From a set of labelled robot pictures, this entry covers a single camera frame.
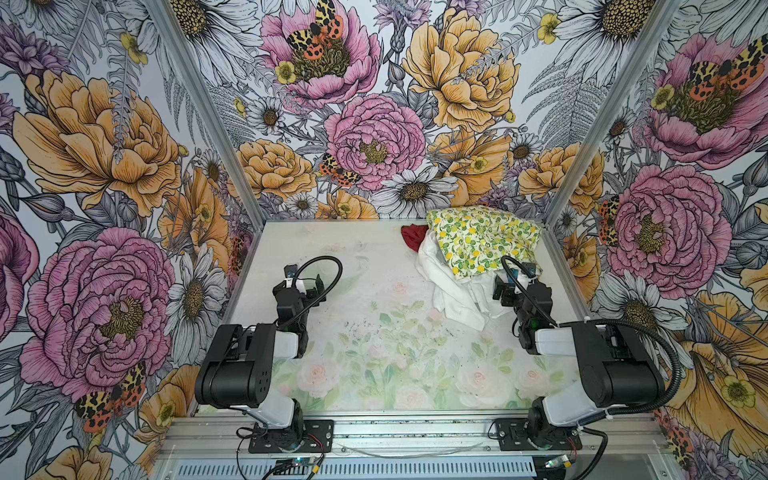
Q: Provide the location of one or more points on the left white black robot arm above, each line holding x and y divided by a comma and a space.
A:
236, 373

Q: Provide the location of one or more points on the white cloth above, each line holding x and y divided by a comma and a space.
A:
468, 301

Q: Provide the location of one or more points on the aluminium front frame rail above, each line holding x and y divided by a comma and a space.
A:
392, 433

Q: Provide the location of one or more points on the red cloth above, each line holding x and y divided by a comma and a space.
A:
413, 235

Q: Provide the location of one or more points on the lemon print cloth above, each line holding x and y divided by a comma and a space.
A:
473, 239

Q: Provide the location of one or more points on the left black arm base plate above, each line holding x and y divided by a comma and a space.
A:
313, 436

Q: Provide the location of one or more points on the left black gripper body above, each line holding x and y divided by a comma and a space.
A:
312, 294

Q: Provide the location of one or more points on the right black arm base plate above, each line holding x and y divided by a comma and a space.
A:
515, 434

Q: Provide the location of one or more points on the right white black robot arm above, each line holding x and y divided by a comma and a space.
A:
623, 368

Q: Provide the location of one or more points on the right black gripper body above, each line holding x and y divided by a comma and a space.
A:
510, 298

